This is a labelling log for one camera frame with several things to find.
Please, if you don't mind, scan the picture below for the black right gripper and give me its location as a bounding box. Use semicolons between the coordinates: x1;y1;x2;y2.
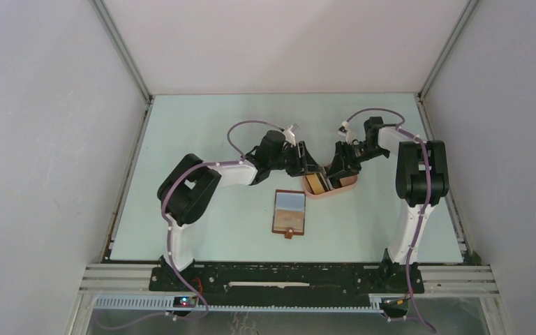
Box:
326;140;389;180

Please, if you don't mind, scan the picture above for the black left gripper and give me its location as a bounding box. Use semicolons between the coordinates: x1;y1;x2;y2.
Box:
269;142;322;178

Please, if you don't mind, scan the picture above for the pink plastic tray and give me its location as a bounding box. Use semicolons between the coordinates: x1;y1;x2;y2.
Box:
301;165;359;200

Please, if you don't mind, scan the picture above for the brown leather card holder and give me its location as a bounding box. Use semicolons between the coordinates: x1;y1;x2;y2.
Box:
271;189;306;239

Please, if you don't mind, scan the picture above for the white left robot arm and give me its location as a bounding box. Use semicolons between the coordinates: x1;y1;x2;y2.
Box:
157;131;321;291

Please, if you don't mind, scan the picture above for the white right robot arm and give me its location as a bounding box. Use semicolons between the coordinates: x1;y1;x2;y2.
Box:
326;117;449;266

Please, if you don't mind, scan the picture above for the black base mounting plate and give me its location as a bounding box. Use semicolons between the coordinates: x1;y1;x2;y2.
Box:
149;261;424;308

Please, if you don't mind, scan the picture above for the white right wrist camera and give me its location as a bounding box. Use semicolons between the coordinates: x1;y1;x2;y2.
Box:
338;121;357;144

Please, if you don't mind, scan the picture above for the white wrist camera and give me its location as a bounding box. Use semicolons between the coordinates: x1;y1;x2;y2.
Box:
281;124;299;146
338;121;357;144

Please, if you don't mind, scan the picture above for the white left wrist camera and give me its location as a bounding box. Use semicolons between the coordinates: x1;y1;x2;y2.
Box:
281;124;299;146

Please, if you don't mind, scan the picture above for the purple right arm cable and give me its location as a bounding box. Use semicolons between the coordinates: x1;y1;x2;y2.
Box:
344;107;438;334

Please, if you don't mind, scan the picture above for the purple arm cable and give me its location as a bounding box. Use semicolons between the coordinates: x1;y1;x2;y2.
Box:
161;120;288;322
344;107;438;334

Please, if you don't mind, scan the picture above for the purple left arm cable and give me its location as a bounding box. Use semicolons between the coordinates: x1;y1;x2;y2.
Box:
161;120;288;322

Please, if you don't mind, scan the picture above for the aluminium frame rail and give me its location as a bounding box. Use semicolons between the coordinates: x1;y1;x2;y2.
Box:
79;264;500;298

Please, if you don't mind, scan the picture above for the white cable duct strip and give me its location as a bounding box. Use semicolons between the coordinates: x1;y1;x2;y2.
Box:
92;295;382;313

